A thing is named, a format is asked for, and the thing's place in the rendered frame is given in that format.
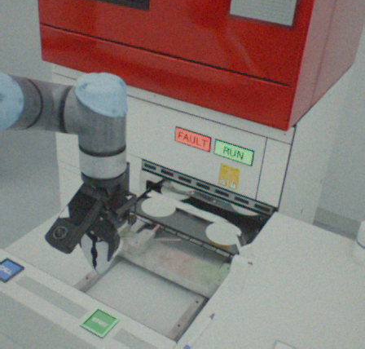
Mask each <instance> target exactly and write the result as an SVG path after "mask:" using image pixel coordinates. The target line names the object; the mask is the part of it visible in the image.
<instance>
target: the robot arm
mask: <svg viewBox="0 0 365 349"><path fill-rule="evenodd" d="M128 112H129V107H128V104H127V88H126V84H125V81H124V80H123V79H121V78H120V77H118V76H116V75H113V74H110V73H87V74H84V75H82V76H80V77H79V78H78V79H77V85H76V86H68V85H62V84H57V83H52V82H41V81H37V80H33V78H30V77H21V76H17V75H12V74H8V73H4V72H1V71H0V130H49V131H54V132H59V133H60V134H66V135H77V136H78V147H79V158H80V170H81V180H82V181H83V182H84V183H82V185H81V186H80V188H79V189H78V191H77V192H76V194H75V195H74V196H73V198H72V200H70V201H69V202H68V204H67V205H66V206H65V207H64V209H63V211H62V213H61V214H60V215H59V217H58V218H57V219H56V220H55V222H54V223H53V225H52V226H51V228H50V229H49V230H48V232H47V233H46V235H45V240H46V242H47V243H48V244H49V245H50V246H51V247H53V248H55V249H57V250H58V251H60V252H62V253H64V254H71V253H72V252H73V251H74V250H75V248H76V247H77V245H78V244H79V246H80V248H81V249H82V251H83V254H84V255H85V257H86V259H87V261H88V262H89V265H90V266H91V268H92V269H93V270H94V271H95V272H97V273H99V274H102V273H103V272H105V271H106V270H107V269H108V267H109V266H110V264H111V261H112V260H113V257H114V256H115V255H116V254H117V252H118V251H119V250H120V249H121V247H123V244H124V241H123V240H120V237H119V234H118V230H117V229H118V228H120V227H121V226H122V225H124V224H126V222H127V217H128V224H129V225H130V224H131V223H132V222H133V221H135V220H136V218H137V195H136V194H134V193H132V192H130V162H128V161H127V145H126V140H127V113H128ZM129 196H132V197H131V198H130V199H128V197H129ZM133 204H134V215H133V216H131V217H130V207H131V206H132V205H133Z"/></svg>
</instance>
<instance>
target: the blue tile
mask: <svg viewBox="0 0 365 349"><path fill-rule="evenodd" d="M20 269H21V268H20V267H19V266H18V265H16V264H14V263H11V262H9V261H8V260H6V261H5V262H4V263H2V264H0V277H1V278H2V279H4V280H5V279H7V278H8V277H9V276H12V275H13V274H15V273H16V272H18V271H19V270H20Z"/></svg>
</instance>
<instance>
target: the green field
mask: <svg viewBox="0 0 365 349"><path fill-rule="evenodd" d="M215 153H217V154H219V155H222V156H225V157H230V158H233V160H236V161H240V162H243V163H245V164H248V165H251V163H252V157H253V152H251V151H248V150H245V149H242V148H237V147H235V146H232V145H230V144H225V143H222V142H218V141H216V147H215Z"/></svg>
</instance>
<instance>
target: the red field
mask: <svg viewBox="0 0 365 349"><path fill-rule="evenodd" d="M176 140H177V141H179V142H182V143H185V144H189V145H191V146H194V147H197V148H202V149H204V150H207V151H208V150H209V141H210V139H209V138H206V137H204V136H201V135H195V133H192V132H190V131H187V130H183V129H180V128H177V131H176Z"/></svg>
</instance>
